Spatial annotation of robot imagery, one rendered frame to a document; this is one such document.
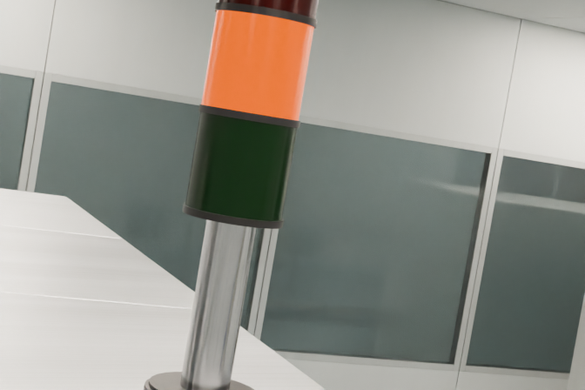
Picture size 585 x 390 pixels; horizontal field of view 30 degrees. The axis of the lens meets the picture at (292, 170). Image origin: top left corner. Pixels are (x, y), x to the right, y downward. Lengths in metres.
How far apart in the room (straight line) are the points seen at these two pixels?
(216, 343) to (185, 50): 4.70
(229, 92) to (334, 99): 4.97
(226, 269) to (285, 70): 0.10
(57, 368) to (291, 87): 0.20
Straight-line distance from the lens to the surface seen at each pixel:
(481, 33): 5.88
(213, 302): 0.54
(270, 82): 0.52
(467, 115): 5.85
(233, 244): 0.53
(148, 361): 0.65
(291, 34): 0.52
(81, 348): 0.66
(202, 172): 0.53
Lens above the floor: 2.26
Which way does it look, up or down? 3 degrees down
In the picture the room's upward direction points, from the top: 10 degrees clockwise
